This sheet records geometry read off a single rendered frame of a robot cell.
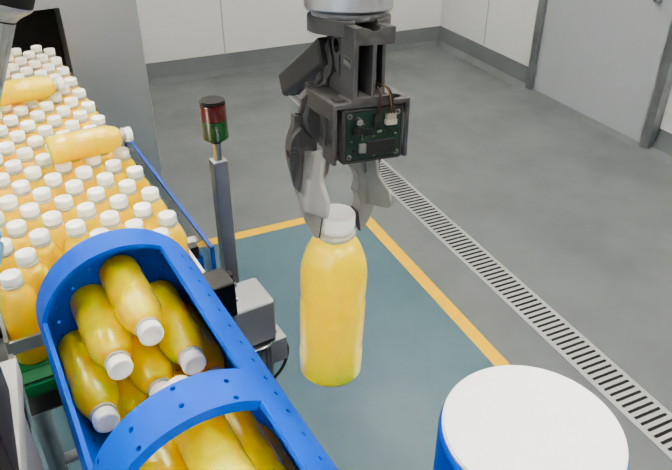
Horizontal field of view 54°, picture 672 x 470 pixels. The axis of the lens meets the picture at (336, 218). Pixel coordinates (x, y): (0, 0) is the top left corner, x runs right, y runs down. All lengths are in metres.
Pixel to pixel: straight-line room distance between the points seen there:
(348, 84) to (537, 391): 0.74
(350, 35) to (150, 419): 0.53
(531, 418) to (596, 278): 2.23
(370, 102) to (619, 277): 2.87
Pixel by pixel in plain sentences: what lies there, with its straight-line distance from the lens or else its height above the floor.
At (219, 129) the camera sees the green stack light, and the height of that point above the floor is 1.19.
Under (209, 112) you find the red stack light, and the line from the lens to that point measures 1.61.
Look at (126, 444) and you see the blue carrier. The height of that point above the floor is 1.20.
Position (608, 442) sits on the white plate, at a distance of 1.12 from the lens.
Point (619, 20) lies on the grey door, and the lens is 4.77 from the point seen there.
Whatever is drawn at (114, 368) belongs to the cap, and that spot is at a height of 1.12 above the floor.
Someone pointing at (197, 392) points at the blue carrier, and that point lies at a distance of 0.85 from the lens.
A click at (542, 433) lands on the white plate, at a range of 1.10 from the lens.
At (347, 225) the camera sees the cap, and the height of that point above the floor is 1.50.
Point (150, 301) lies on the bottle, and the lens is 1.09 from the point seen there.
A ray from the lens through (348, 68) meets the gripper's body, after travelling 0.54.
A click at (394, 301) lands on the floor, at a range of 2.95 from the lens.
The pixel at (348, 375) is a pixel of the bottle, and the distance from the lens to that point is 0.74.
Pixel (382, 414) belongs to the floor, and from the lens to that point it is 2.47.
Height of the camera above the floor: 1.84
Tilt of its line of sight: 31 degrees down
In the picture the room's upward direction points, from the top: straight up
